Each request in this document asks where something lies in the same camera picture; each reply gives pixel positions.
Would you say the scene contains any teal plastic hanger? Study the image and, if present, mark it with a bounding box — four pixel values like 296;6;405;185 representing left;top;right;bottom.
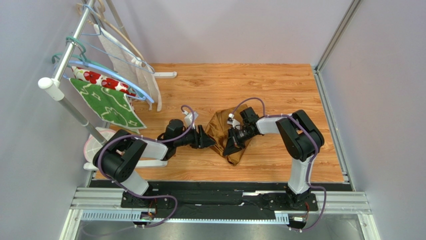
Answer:
50;35;111;72

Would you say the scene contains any white metal clothes rack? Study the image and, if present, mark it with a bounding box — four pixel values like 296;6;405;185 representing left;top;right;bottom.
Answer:
37;0;178;172

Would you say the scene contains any brown satin napkin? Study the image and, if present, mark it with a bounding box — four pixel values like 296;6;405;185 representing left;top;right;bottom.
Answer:
205;107;245;166

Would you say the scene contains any wooden hanger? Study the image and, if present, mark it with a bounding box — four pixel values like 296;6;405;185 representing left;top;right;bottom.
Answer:
92;0;145;61

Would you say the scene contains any red floral white cloth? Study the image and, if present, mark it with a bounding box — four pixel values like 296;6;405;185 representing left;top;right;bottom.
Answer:
71;66;136;97

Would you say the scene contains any beige grey hanging cloth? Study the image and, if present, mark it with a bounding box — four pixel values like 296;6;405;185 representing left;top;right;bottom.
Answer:
93;23;163;112

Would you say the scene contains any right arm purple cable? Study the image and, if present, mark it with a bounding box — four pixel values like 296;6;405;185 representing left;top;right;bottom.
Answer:
231;97;327;232

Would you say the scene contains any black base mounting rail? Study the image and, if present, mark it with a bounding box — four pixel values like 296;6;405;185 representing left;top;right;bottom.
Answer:
119;179;354;224

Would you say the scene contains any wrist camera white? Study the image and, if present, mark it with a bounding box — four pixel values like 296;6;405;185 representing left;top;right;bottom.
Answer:
183;110;199;129
226;113;241;130

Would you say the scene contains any light blue plastic hanger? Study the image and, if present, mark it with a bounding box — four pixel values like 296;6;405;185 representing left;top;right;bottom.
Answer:
68;60;155;103

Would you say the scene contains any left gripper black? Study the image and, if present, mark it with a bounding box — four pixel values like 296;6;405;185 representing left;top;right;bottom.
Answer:
174;124;216;149

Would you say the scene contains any aluminium corner frame post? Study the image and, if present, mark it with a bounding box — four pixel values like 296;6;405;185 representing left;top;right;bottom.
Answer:
314;0;363;74

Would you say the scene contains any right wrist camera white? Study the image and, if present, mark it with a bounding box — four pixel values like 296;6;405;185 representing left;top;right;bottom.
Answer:
226;113;241;130

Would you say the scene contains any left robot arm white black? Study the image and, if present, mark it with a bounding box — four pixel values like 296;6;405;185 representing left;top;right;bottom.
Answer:
92;119;216;201

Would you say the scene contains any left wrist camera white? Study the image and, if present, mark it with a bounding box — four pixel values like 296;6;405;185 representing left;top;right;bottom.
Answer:
183;110;199;129

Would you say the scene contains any thin blue wire hanger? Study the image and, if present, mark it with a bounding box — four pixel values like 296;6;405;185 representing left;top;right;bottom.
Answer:
77;3;155;75

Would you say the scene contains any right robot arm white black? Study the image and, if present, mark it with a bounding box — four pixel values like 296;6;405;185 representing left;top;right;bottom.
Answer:
222;107;325;209

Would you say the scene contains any green white patterned towel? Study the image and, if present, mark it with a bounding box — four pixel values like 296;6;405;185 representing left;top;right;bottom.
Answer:
69;78;147;133

